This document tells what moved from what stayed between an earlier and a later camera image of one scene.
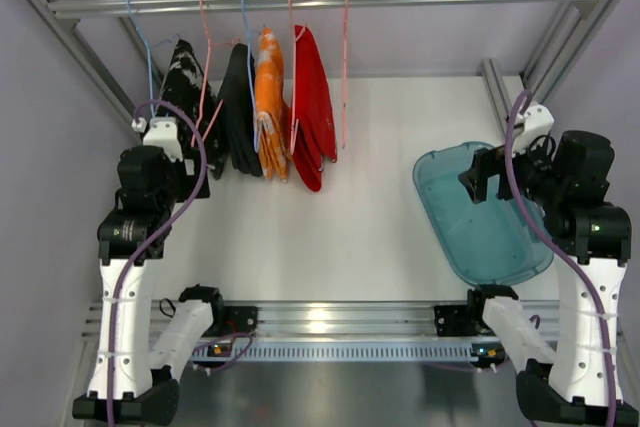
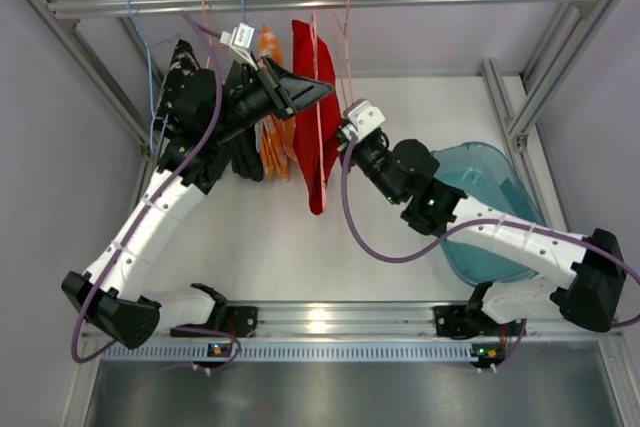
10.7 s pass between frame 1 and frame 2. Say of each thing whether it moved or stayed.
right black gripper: moved
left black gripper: moved
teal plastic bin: stayed
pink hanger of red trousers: moved
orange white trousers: stayed
